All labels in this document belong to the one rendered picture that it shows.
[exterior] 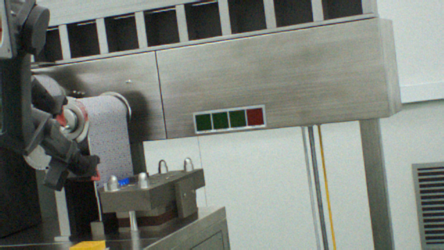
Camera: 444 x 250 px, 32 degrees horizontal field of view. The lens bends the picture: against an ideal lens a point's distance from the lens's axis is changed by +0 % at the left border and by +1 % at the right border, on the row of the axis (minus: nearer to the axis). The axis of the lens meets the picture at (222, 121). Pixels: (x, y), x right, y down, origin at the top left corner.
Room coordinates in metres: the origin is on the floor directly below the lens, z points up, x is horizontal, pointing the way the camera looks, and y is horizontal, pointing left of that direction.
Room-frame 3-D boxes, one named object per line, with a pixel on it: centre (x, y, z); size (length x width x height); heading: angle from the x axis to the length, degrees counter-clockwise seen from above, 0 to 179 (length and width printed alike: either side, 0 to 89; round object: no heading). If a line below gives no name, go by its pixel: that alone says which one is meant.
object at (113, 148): (2.38, 0.36, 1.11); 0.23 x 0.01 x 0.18; 158
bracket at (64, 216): (2.27, 0.51, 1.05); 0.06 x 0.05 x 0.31; 158
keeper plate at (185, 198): (2.36, 0.14, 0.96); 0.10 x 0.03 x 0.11; 158
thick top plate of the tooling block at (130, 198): (2.38, 0.23, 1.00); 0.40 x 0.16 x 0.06; 158
